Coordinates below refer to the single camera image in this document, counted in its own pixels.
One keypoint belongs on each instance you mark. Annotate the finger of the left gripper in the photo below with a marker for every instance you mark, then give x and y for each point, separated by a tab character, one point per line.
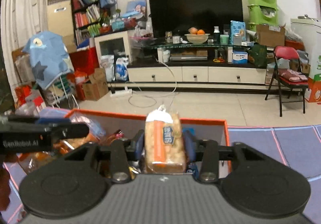
63	128

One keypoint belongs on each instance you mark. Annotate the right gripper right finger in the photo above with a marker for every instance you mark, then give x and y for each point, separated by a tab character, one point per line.
203	158

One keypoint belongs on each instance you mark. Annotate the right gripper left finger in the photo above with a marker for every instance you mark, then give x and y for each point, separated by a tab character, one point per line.
124	151

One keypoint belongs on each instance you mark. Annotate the orange cracker packet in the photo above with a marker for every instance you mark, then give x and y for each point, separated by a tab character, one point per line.
164	145
32	161

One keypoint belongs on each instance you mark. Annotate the person's left hand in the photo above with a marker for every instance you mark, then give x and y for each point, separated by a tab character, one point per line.
4	189

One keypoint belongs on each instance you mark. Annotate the red snack bag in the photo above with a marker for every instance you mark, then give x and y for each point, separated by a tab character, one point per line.
108	140

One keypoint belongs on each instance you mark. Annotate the orange cardboard box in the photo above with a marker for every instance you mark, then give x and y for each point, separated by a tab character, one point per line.
79	174

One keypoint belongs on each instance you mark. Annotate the brown cardboard box floor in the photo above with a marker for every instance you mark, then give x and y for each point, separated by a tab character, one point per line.
96	87

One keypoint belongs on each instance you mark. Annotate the white power strip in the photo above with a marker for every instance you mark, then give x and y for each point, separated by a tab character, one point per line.
121	93

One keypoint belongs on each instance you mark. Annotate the blue star cloth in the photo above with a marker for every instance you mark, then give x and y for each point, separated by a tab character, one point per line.
48	57

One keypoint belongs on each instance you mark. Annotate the white glass-door cabinet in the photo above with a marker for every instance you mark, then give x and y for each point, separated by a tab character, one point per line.
109	48

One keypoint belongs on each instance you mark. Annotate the white tv stand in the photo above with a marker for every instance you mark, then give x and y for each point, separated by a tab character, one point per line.
201	66

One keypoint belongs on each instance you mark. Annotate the white air conditioner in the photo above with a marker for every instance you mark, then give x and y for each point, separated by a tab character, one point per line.
59	17

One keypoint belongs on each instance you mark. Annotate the red folding chair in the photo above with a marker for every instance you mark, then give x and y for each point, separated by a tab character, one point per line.
287	77

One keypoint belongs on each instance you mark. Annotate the white curtain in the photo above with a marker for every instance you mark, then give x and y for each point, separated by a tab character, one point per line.
20	19

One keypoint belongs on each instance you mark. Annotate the fruit bowl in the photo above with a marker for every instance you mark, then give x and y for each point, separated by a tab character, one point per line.
196	36

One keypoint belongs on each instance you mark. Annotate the black television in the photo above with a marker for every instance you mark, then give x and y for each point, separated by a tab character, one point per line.
178	16

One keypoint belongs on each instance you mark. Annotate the green plastic drawers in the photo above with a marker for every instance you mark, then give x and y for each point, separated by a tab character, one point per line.
262	12

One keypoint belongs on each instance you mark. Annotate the white freezer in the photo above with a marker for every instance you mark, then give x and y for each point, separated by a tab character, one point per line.
309	29

